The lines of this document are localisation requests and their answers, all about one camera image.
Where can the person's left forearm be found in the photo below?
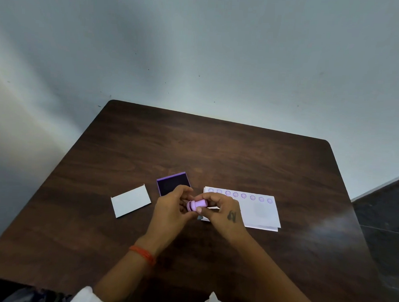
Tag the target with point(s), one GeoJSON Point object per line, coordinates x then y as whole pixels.
{"type": "Point", "coordinates": [122, 278]}

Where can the person's right forearm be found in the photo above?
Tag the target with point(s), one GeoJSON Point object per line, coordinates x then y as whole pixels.
{"type": "Point", "coordinates": [276, 280]}

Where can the person's left hand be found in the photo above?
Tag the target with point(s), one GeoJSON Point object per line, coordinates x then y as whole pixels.
{"type": "Point", "coordinates": [166, 217]}

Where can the white paper with purple prints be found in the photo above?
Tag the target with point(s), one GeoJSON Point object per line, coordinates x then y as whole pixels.
{"type": "Point", "coordinates": [259, 214]}

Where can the purple round stamp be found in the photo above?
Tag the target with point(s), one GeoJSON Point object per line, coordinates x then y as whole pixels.
{"type": "Point", "coordinates": [201, 203]}

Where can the purple ink pad base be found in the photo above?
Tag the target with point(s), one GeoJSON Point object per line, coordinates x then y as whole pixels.
{"type": "Point", "coordinates": [169, 182]}

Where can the person's white shirt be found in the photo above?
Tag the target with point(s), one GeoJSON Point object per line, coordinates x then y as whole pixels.
{"type": "Point", "coordinates": [85, 298]}

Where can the white ink pad lid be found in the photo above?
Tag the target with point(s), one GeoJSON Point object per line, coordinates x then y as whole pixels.
{"type": "Point", "coordinates": [130, 201]}

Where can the red wrist band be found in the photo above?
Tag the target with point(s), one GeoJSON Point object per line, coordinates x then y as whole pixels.
{"type": "Point", "coordinates": [144, 254]}

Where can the person's right hand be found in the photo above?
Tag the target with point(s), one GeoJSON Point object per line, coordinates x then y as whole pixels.
{"type": "Point", "coordinates": [226, 217]}

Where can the white paper sheet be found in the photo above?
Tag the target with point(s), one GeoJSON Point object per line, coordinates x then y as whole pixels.
{"type": "Point", "coordinates": [265, 229]}

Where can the dark patterned cloth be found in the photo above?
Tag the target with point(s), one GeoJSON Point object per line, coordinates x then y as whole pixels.
{"type": "Point", "coordinates": [25, 293]}

